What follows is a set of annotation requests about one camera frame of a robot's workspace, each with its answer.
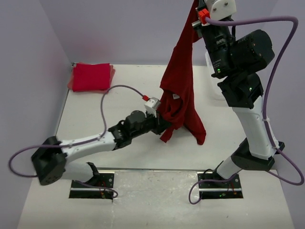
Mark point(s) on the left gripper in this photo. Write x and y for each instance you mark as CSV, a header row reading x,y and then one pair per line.
x,y
160,125

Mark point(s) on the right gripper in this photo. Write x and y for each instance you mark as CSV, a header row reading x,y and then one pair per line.
x,y
199,25

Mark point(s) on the dark red t shirt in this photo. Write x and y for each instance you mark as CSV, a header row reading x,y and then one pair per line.
x,y
177,101

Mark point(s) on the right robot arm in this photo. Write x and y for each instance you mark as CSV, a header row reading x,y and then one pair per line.
x,y
235,63

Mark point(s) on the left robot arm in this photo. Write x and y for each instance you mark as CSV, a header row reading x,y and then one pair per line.
x,y
52,158

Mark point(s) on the white plastic basket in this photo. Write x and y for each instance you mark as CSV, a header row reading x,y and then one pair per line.
x,y
216,90

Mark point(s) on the folded light red shirt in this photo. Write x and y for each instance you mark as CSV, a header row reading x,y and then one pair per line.
x,y
112,71

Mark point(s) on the folded bright red shirt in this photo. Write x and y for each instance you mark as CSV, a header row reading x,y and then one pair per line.
x,y
91,76

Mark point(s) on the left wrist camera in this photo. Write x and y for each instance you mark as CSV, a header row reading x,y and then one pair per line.
x,y
151,105

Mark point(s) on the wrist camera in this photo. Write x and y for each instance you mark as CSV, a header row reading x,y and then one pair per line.
x,y
151,105
215,10

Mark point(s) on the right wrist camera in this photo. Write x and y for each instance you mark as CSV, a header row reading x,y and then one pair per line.
x,y
215,10

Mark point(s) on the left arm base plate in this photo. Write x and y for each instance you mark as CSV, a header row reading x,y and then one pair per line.
x,y
104,182

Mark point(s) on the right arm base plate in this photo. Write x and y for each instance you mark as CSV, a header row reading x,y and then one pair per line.
x,y
233,183

